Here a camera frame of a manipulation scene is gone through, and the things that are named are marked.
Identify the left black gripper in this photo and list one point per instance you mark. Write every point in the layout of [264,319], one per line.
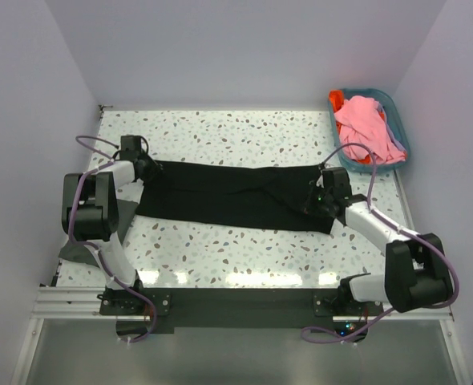
[155,168]

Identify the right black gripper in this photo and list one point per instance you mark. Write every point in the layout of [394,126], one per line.
[323,212]

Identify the black t shirt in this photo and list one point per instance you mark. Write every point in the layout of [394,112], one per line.
[257,198]

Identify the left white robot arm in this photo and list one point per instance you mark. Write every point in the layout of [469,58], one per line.
[90,218]

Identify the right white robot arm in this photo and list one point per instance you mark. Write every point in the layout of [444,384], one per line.
[416,274]

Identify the pink t shirt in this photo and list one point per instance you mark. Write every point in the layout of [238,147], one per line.
[358,121]

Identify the lavender t shirt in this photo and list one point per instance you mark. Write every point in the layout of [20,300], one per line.
[393,138]

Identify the teal laundry basket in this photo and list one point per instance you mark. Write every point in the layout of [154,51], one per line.
[393,120]

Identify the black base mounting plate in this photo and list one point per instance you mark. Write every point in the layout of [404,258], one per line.
[163,310]

